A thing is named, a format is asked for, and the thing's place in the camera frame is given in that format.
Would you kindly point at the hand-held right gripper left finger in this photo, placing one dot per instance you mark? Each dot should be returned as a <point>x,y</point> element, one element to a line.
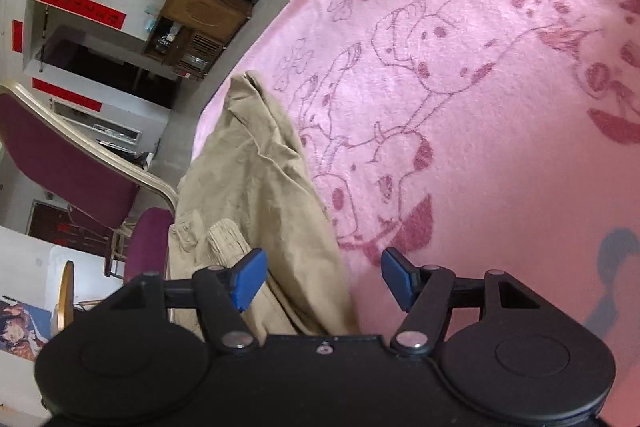
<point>248,279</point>

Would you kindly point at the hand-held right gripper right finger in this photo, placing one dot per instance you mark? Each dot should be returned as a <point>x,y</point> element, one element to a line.
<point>397,279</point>

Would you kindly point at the beige pants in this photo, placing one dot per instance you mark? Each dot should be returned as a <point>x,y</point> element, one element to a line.
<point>260,187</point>

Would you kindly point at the pink dog print blanket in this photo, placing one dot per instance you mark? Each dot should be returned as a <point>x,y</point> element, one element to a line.
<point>500,157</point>

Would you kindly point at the wooden table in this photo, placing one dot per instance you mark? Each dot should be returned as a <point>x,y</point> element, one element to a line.
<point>65,292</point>

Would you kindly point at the brown door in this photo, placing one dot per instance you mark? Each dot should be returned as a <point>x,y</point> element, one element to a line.
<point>50,227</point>

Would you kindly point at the standing mirror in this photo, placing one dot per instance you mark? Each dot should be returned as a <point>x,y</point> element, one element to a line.
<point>95,127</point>

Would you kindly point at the maroon padded banquet chair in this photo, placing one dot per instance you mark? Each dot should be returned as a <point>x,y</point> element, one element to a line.
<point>60,157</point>

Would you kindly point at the brown wooden cabinet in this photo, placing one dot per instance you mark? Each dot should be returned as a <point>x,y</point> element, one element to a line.
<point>200,17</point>

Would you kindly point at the short red door banner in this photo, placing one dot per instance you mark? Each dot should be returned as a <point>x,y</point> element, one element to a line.
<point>18,36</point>

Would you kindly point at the cartoon wall poster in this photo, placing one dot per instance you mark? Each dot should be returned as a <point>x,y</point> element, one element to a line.
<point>20,327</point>

